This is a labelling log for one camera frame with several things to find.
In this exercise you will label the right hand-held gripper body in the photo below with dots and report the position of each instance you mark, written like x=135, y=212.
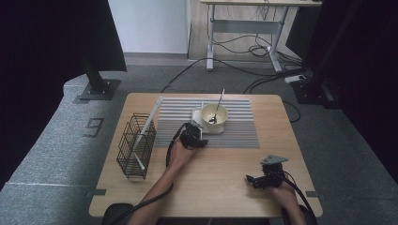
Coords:
x=273, y=175

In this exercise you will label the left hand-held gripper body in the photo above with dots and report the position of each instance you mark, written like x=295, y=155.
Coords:
x=194, y=139

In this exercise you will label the cream square plate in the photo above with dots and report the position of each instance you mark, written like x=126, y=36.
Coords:
x=216, y=128

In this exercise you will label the person's right hand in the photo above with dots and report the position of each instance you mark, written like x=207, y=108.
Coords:
x=283, y=192

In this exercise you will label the person's left hand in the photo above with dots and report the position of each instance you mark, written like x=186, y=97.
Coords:
x=181, y=154

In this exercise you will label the cream bowl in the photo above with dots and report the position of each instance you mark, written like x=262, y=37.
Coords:
x=216, y=118

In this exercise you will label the metal spoon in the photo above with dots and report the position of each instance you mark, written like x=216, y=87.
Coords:
x=218, y=106

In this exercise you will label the long white stick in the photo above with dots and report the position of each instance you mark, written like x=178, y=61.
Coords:
x=150, y=118

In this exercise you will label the grey striped placemat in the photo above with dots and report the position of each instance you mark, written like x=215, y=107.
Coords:
x=237, y=134

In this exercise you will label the grey tape strip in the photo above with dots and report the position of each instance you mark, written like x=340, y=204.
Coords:
x=313, y=194
x=97, y=192

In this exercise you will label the short white stick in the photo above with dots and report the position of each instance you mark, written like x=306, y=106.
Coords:
x=140, y=162

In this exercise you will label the white power strip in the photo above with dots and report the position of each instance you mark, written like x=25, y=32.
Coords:
x=295, y=78

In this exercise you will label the person's left leg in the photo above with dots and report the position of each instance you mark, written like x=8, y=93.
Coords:
x=114, y=214

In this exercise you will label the black curtain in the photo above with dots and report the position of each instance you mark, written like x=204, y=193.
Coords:
x=37, y=62
x=369, y=78

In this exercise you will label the black stand with base plate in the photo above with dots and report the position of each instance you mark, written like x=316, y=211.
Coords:
x=314, y=90
x=98, y=84

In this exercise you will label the white frame desk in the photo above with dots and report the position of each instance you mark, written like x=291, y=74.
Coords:
x=244, y=26

